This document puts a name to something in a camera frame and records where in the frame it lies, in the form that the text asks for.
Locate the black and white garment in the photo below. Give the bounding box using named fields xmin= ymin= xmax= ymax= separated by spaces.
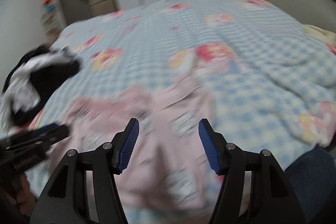
xmin=1 ymin=45 xmax=81 ymax=131

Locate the pink cartoon print garment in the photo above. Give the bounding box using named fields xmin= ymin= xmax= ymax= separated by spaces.
xmin=48 ymin=76 xmax=215 ymax=210

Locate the blue checkered cartoon blanket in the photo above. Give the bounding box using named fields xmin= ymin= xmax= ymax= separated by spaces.
xmin=0 ymin=0 xmax=336 ymax=224

